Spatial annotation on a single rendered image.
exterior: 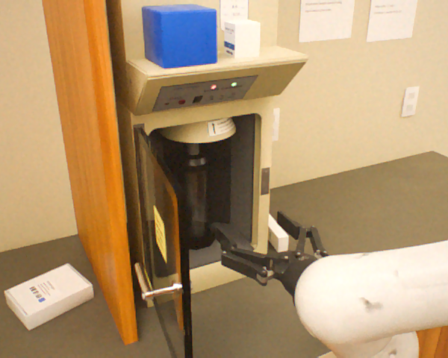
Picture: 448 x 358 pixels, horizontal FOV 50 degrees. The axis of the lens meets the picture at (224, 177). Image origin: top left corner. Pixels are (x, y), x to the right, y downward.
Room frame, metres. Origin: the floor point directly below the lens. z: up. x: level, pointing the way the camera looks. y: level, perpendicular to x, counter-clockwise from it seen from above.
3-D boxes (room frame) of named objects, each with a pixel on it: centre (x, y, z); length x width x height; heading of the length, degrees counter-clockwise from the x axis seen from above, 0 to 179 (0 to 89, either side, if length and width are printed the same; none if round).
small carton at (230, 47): (0.92, -0.03, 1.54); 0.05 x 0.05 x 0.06; 23
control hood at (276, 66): (0.90, 0.01, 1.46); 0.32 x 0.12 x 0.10; 117
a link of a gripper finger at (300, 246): (0.74, -0.14, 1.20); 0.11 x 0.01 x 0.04; 165
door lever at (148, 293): (0.64, 0.12, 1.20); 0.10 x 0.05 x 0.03; 20
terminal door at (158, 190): (0.72, 0.11, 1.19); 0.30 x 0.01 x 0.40; 20
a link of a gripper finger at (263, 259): (0.70, -0.06, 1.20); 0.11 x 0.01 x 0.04; 68
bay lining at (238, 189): (1.06, 0.09, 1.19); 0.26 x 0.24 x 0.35; 117
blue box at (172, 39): (0.86, 0.08, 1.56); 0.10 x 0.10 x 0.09; 27
